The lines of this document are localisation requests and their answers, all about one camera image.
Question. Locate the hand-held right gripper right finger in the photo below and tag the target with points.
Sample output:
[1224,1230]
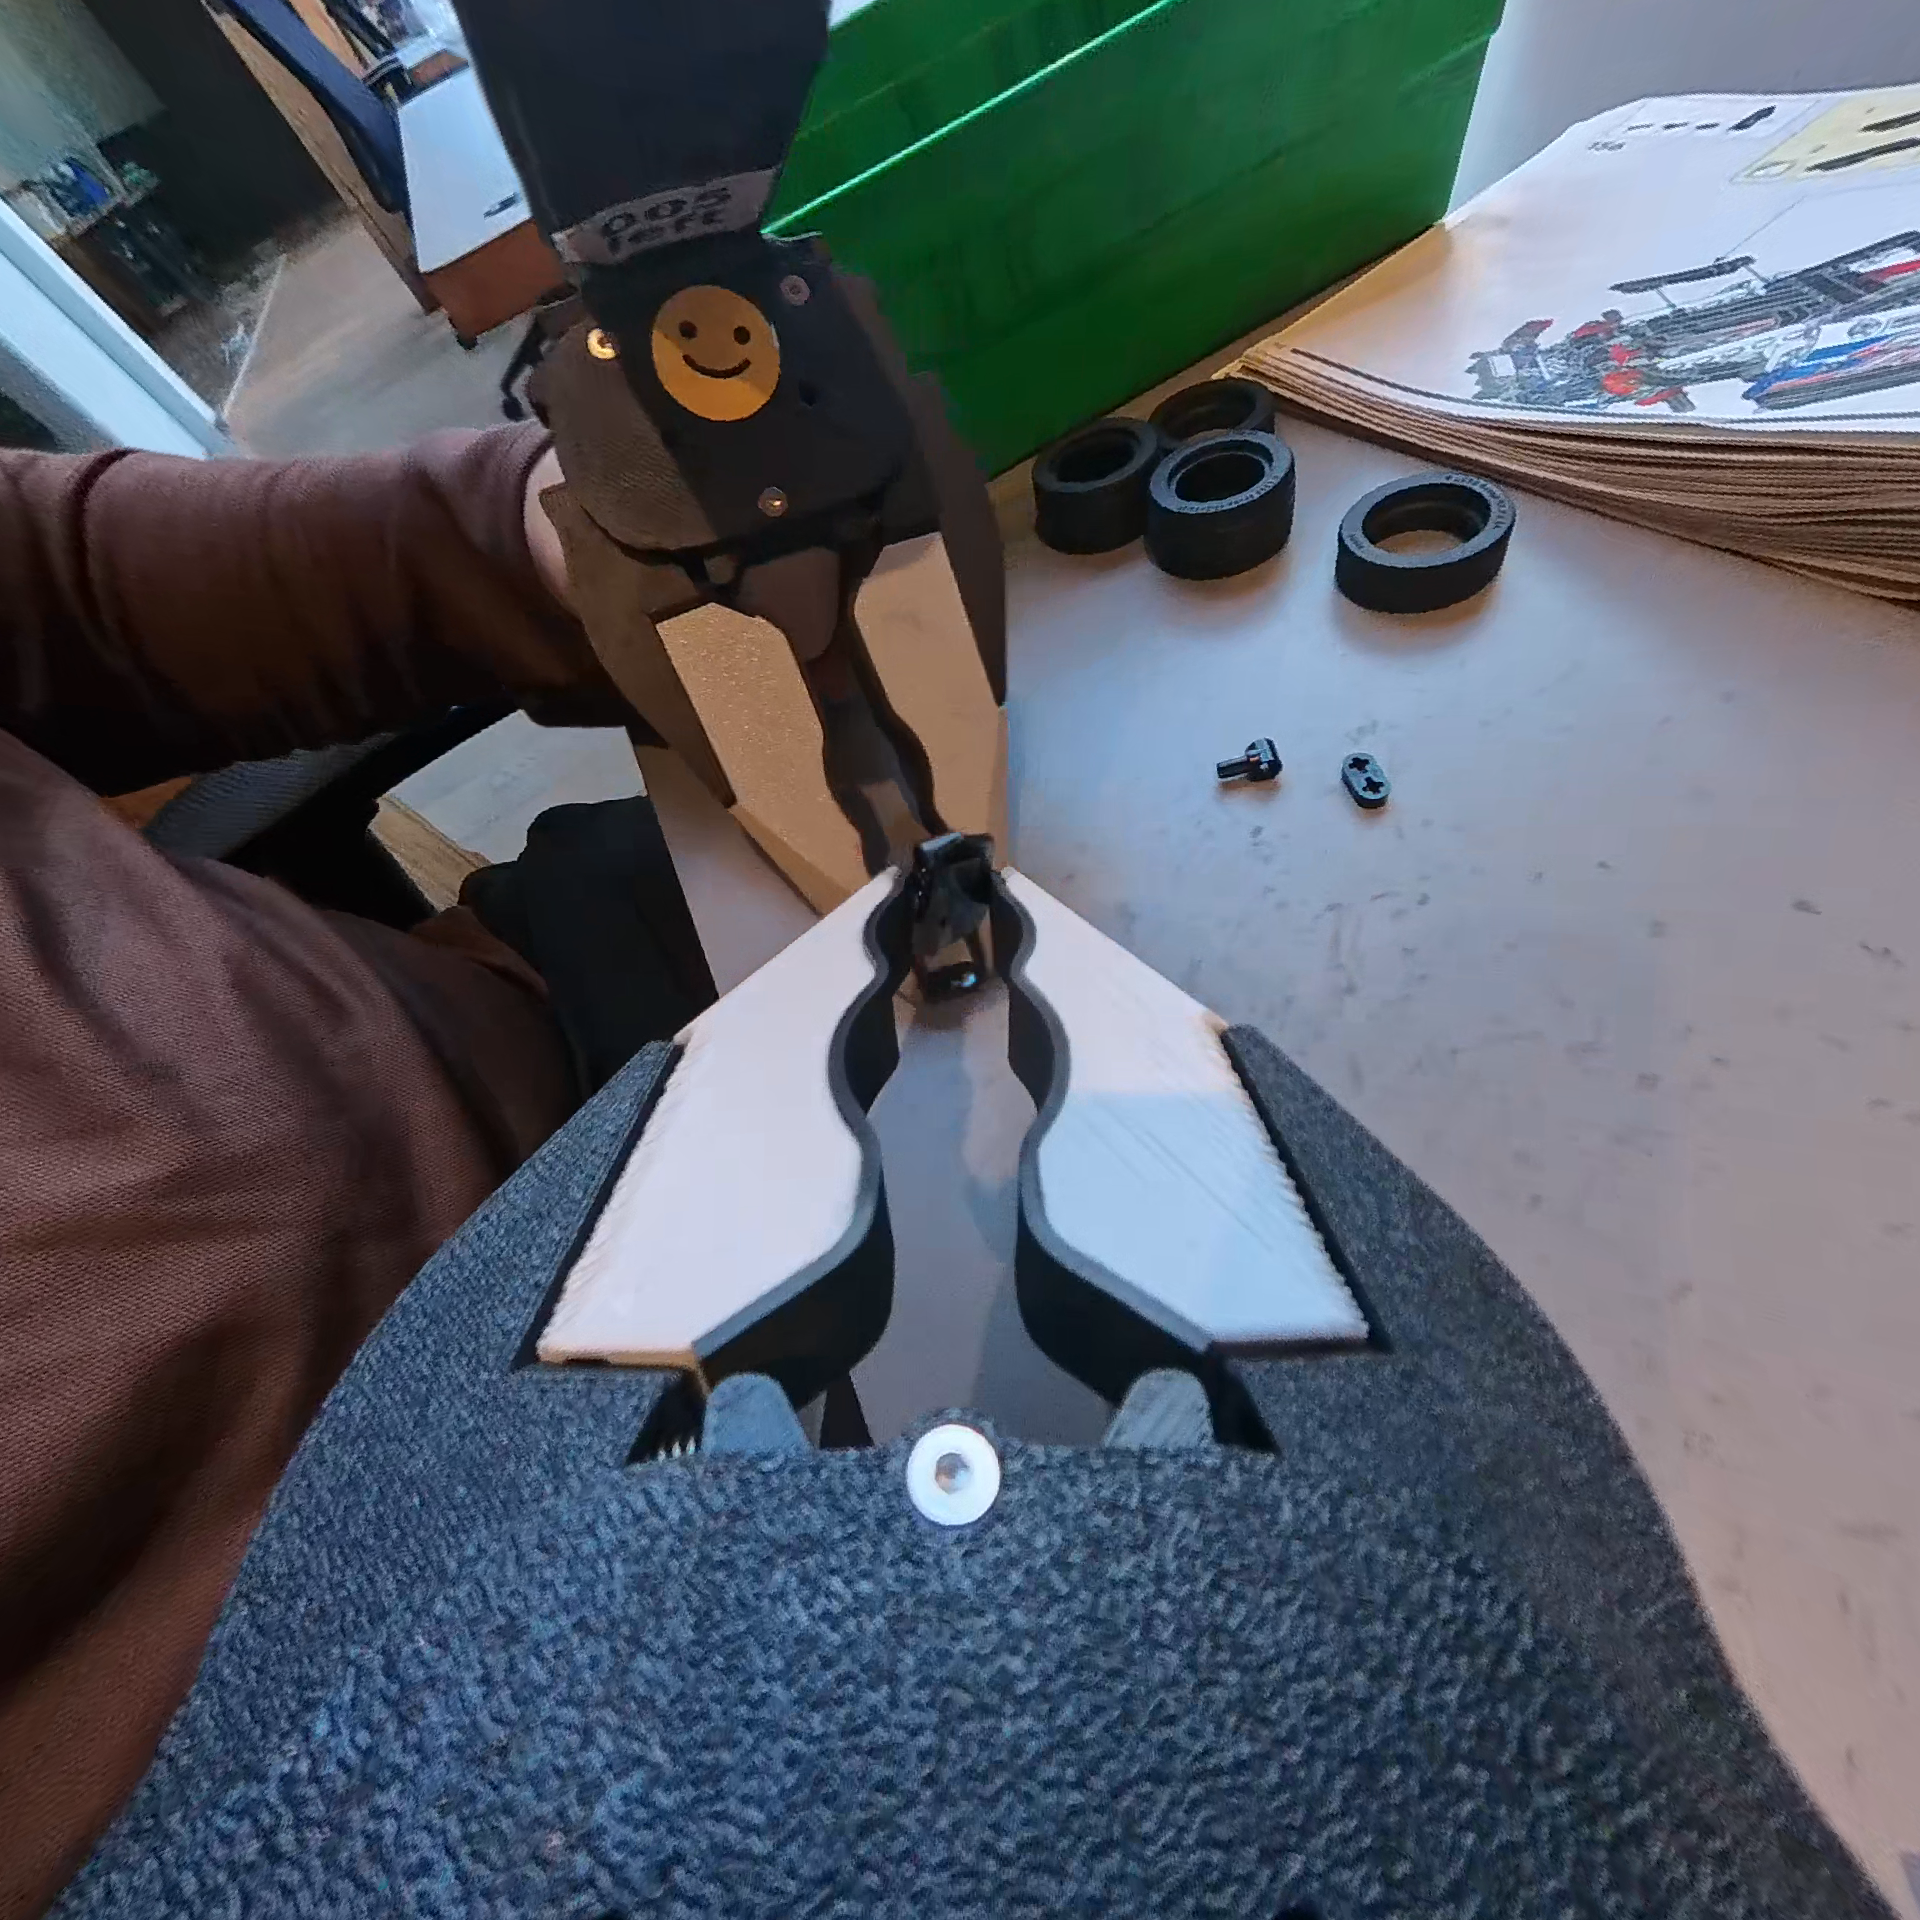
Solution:
[1185,1185]

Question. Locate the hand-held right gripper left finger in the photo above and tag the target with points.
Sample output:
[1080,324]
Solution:
[720,1185]

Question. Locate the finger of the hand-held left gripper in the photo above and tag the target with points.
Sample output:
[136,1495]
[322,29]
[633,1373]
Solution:
[751,721]
[945,676]

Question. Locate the black star-printed brick piece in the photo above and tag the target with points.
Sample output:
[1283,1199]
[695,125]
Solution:
[949,915]

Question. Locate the black toy pin connector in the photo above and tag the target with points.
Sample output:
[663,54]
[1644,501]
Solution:
[1251,763]

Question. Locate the black oval toy connector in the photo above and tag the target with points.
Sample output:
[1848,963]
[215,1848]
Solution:
[1364,780]

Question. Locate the person's left forearm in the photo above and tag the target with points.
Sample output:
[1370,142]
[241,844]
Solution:
[269,600]

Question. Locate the person's left hand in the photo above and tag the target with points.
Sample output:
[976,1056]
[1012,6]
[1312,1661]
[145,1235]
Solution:
[546,540]

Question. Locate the black toy tire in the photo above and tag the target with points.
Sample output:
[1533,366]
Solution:
[1059,504]
[1215,395]
[1178,534]
[1372,579]

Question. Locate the person's black pants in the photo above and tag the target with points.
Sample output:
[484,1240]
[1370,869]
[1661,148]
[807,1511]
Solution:
[599,931]

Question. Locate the white wooden-edged table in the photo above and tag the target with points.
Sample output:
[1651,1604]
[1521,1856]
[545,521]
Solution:
[465,196]

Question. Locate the green plastic bin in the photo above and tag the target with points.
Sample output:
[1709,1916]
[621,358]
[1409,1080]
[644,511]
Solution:
[1124,182]

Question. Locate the open toy instruction booklet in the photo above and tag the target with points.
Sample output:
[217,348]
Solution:
[1651,301]

